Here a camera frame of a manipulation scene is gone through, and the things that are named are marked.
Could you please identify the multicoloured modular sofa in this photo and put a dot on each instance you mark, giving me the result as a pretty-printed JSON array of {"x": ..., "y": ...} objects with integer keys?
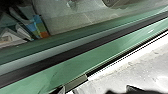
[{"x": 39, "y": 28}]

